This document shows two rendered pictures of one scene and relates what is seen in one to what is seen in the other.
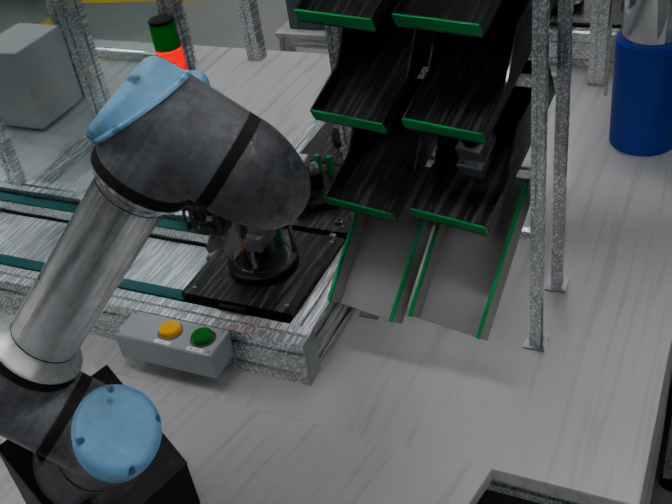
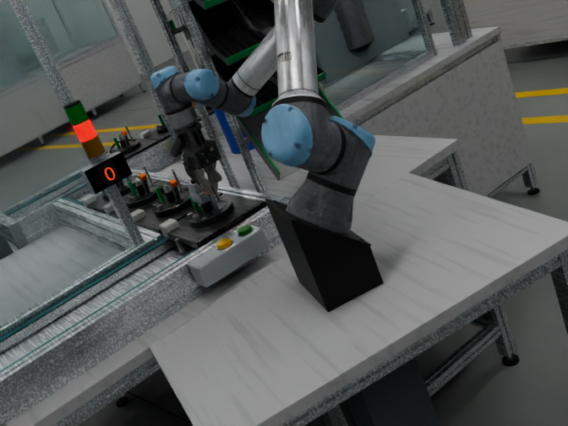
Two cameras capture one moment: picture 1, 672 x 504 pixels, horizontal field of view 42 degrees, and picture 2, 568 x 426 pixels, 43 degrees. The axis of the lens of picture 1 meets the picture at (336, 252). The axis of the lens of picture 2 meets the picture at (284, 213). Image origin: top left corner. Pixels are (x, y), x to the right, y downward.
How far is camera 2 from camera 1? 1.74 m
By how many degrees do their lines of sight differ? 51
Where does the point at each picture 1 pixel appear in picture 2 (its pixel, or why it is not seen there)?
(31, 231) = (15, 353)
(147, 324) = (207, 255)
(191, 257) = (153, 266)
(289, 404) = not seen: hidden behind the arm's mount
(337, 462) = (364, 215)
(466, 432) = (381, 180)
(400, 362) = not seen: hidden behind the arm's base
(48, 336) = (314, 75)
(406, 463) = (384, 194)
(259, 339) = (267, 215)
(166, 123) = not seen: outside the picture
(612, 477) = (439, 144)
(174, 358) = (242, 253)
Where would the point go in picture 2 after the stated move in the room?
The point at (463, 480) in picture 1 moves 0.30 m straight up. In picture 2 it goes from (408, 178) to (376, 84)
